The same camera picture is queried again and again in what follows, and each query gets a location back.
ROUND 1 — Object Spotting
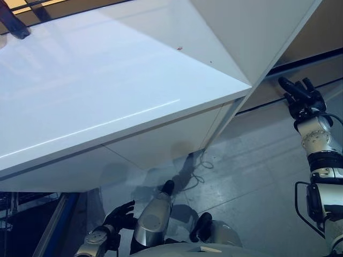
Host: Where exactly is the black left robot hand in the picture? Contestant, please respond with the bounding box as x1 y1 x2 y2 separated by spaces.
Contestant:
103 200 137 231

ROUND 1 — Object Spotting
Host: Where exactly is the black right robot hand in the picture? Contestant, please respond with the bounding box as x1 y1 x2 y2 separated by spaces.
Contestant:
278 77 327 116

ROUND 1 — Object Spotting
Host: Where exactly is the stainless steel fridge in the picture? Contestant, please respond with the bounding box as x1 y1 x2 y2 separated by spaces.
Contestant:
235 0 343 116

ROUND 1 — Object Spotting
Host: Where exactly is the robot left leg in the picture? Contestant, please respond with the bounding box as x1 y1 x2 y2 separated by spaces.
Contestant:
130 179 176 255

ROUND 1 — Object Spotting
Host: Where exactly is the robot leg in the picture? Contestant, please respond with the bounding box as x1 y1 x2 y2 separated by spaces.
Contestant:
130 179 176 255
189 212 243 248

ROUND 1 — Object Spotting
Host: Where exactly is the blue metal beam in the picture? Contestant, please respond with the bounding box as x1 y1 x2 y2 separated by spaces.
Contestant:
32 192 81 257

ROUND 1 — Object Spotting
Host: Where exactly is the tall white side panel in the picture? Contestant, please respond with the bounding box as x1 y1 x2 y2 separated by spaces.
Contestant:
187 0 324 150

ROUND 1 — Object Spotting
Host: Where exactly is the robot right leg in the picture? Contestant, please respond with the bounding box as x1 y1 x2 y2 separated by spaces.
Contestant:
189 212 243 248

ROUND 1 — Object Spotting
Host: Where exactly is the white counter cabinet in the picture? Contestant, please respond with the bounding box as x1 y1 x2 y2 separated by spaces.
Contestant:
0 0 254 193

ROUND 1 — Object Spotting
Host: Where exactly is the black framed window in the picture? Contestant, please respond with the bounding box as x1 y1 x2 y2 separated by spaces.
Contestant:
0 0 89 41

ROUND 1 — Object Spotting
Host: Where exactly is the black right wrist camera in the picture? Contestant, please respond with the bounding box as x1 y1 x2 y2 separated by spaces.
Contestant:
293 107 313 123

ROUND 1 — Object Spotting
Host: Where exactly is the thin cable on floor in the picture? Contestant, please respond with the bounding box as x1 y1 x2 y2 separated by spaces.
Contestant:
184 149 215 192

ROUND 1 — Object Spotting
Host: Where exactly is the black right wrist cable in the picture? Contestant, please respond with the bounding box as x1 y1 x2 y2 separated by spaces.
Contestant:
294 180 326 239

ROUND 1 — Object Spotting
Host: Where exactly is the metal wire rack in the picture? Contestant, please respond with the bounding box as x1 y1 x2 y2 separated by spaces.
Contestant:
0 191 62 257

